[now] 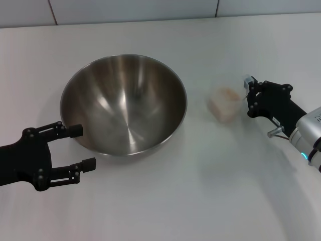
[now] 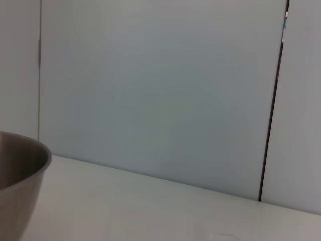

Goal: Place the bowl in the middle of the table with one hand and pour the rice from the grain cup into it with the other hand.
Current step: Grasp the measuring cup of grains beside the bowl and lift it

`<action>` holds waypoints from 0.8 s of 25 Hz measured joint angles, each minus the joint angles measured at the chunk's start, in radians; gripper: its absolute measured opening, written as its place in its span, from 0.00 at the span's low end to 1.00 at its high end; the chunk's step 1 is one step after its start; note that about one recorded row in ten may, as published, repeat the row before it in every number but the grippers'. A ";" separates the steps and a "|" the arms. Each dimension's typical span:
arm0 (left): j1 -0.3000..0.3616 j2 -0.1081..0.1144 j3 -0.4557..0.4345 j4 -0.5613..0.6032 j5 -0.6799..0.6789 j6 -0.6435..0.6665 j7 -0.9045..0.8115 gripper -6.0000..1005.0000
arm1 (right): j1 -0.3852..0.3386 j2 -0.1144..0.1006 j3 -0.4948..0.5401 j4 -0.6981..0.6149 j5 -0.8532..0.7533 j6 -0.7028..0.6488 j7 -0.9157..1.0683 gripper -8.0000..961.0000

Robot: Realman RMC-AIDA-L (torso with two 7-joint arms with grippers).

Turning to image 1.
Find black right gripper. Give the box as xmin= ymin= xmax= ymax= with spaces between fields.
xmin=247 ymin=77 xmax=308 ymax=138

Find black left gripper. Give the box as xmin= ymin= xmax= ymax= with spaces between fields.
xmin=0 ymin=121 xmax=97 ymax=193

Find white rice grains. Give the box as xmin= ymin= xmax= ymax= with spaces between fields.
xmin=209 ymin=87 xmax=243 ymax=123

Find stainless steel mixing bowl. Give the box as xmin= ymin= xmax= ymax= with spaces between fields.
xmin=59 ymin=53 xmax=188 ymax=157

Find right arm connector cable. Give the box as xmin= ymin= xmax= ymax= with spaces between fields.
xmin=267 ymin=125 xmax=291 ymax=141

